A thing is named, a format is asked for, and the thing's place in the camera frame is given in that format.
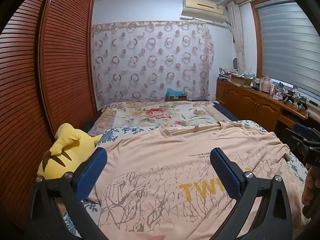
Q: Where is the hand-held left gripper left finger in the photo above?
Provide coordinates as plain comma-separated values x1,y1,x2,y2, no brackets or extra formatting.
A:
25,147,108,240

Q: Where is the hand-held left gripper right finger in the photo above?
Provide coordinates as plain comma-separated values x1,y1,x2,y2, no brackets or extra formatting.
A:
209,147,294,240

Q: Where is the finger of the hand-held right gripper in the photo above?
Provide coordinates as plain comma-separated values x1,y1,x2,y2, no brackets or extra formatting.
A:
283,122,317,153

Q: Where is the peach printed t-shirt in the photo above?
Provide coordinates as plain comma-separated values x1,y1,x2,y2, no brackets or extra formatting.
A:
89,121,310,240

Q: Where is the person's right hand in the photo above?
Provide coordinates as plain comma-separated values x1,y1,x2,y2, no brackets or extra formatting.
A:
301,166,320,206

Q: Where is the yellow plush toy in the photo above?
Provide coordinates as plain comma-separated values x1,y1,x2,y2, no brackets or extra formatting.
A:
37,123,103,180

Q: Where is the pink bottle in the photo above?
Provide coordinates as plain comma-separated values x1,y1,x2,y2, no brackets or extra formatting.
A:
260,76,271,93

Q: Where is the wooden sideboard cabinet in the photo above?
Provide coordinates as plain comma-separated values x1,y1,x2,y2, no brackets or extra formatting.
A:
215,79,320,133

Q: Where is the flat cardboard box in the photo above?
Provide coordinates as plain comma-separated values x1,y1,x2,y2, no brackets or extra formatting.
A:
230,74,253,86

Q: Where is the floral quilt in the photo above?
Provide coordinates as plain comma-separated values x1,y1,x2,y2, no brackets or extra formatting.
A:
87,101,228,137

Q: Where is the grey window blind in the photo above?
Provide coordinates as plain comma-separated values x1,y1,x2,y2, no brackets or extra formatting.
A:
256,0,320,103

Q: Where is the cardboard box with blue bag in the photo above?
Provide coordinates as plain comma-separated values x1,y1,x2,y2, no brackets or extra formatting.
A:
165,88,187,102

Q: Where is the cream window curtain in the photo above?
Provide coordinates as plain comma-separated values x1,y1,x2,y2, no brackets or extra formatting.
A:
227,1,247,73

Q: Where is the wooden louvered wardrobe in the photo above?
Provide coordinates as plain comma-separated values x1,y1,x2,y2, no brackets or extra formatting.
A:
0,0,98,230

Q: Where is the wooden window frame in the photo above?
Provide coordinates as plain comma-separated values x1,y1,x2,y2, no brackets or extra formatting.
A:
250,0,300,79

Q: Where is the circle patterned wall curtain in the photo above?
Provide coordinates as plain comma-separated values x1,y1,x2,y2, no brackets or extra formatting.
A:
90,21,215,108

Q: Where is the wall air conditioner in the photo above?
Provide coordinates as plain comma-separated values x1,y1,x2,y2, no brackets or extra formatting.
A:
180,0,232,25

